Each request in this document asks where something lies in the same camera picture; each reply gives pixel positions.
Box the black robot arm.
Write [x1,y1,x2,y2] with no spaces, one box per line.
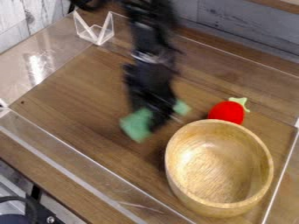
[118,0,180,117]

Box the black cable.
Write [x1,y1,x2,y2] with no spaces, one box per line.
[0,195,40,224]

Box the black clamp with screw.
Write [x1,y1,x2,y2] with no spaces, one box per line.
[26,185,66,224]

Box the clear acrylic corner bracket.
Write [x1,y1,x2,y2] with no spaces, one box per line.
[72,11,115,46]

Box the red toy strawberry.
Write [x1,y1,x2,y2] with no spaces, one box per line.
[208,97,250,124]

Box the green rectangular block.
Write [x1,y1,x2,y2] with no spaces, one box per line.
[119,99,192,143]

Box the brown wooden bowl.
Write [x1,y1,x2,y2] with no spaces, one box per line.
[164,119,275,218]

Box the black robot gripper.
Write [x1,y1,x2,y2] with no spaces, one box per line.
[123,52,178,117]

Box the clear acrylic front wall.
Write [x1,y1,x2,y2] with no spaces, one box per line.
[0,108,195,224]

